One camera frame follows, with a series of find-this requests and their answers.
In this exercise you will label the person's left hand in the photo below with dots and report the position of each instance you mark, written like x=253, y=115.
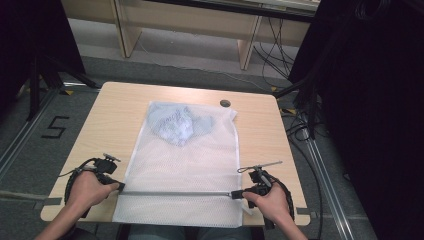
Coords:
x=86, y=193

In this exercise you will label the person's right hand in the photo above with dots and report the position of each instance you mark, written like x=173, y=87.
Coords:
x=275, y=205

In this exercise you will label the light wooden desk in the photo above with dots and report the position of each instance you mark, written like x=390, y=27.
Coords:
x=186, y=20

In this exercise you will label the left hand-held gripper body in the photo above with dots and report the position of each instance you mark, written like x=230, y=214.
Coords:
x=105, y=165

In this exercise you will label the white mesh laundry bag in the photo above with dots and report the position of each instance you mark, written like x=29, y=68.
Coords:
x=183, y=166

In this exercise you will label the black curtain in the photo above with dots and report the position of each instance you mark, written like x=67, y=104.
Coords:
x=30, y=33
x=373, y=100

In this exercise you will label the light blue garment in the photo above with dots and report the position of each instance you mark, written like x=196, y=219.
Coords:
x=173, y=126

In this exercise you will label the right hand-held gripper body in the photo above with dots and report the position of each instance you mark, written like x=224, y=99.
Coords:
x=260, y=181

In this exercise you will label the black metal stand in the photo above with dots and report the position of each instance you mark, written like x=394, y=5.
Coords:
x=35, y=86

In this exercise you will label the metal floor rail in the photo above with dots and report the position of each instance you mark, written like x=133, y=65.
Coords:
x=328, y=186
x=23, y=133

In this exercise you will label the grey tape strip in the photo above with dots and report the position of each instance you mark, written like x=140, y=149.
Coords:
x=23, y=196

